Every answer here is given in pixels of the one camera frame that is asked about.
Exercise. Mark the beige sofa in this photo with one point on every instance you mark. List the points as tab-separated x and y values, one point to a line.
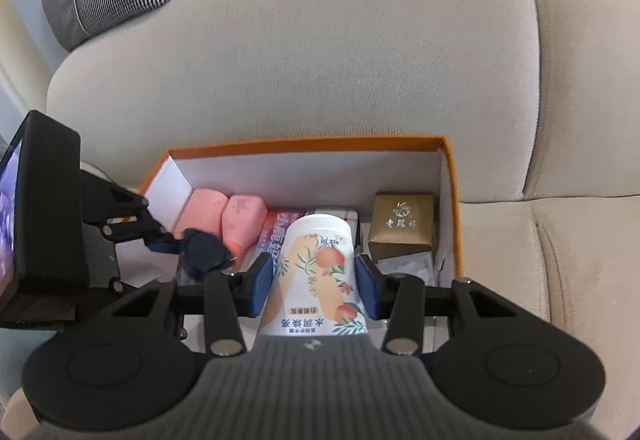
325	60

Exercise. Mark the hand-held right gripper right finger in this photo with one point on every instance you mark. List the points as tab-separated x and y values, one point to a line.
369	285

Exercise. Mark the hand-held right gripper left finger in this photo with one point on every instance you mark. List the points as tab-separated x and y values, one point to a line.
262	282

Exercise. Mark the white floral bottle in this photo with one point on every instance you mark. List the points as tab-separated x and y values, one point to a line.
315	280

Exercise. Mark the large pink bottle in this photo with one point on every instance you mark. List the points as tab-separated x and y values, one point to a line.
202	210

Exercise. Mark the small pink bottle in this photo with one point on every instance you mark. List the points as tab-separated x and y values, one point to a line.
242	217

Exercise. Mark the white plaid case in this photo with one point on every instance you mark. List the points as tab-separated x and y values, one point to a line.
330	210

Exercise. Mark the orange cardboard box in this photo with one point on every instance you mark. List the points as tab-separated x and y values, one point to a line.
300	180

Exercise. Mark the dark navy object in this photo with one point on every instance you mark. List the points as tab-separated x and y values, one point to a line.
205	252

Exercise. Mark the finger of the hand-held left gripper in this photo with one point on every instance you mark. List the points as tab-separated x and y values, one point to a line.
160	246

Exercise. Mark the gold gift box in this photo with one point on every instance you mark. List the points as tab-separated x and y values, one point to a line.
400	225

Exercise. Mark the white flat packet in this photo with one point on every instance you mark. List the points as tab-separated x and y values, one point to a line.
410	265

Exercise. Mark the red and blue toothpaste box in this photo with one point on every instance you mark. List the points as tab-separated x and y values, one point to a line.
272	230

